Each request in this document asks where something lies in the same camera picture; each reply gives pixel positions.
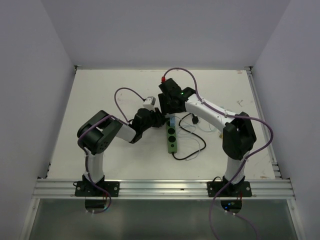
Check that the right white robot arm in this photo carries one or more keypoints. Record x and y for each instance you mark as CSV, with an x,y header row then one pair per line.
x,y
238,135

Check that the green power strip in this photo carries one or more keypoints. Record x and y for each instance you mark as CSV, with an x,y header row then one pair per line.
x,y
171,137

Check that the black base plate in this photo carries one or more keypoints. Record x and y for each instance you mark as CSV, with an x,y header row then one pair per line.
x,y
241,189
86,189

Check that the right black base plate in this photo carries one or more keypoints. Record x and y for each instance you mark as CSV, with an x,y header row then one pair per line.
x,y
241,189

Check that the aluminium rail frame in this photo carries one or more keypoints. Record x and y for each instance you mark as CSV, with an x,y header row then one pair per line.
x,y
145,170

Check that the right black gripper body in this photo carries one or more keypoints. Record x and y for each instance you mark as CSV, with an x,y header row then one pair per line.
x,y
171,109

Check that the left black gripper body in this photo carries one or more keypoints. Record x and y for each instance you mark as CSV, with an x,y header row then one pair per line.
x,y
154,121

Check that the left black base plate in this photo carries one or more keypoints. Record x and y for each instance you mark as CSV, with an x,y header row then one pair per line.
x,y
86,189

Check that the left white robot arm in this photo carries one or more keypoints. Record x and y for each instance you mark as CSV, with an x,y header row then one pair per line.
x,y
95,136

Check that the light blue charger plug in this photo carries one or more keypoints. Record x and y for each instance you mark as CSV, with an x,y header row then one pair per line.
x,y
172,121

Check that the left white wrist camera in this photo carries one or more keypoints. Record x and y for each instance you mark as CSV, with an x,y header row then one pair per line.
x,y
149,103

